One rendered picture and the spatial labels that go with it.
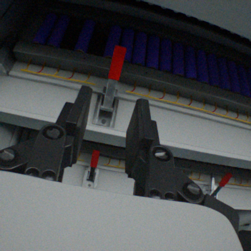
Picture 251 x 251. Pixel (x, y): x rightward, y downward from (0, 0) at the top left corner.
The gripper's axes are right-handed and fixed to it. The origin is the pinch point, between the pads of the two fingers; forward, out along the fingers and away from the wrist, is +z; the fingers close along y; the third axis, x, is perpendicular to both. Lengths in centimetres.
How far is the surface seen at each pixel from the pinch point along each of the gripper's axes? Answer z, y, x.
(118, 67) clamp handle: 10.6, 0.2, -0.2
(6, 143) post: 13.7, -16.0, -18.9
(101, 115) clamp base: 10.9, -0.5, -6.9
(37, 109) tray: 10.4, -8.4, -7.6
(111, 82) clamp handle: 10.6, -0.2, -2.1
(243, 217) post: 15, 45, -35
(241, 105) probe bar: 14.8, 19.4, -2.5
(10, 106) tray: 10.1, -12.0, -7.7
